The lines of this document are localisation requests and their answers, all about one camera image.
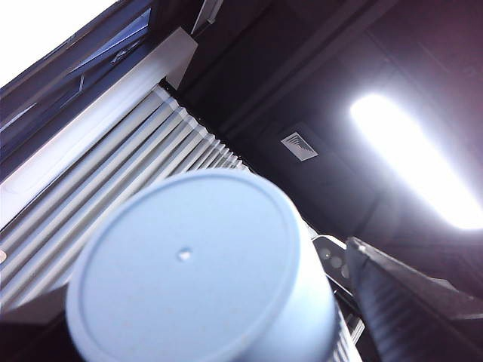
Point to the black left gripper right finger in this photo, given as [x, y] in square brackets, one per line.
[415, 320]

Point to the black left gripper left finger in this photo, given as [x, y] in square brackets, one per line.
[30, 335]

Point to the blue ribbed plastic cup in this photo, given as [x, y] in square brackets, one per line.
[196, 271]

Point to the bright ceiling light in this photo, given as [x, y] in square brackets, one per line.
[415, 158]

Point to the white pleated window blind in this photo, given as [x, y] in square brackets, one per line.
[113, 169]

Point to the square ceiling air vent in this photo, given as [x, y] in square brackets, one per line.
[299, 146]

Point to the white blind housing beam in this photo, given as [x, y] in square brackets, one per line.
[113, 98]

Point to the dark window frame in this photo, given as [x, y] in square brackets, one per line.
[56, 75]

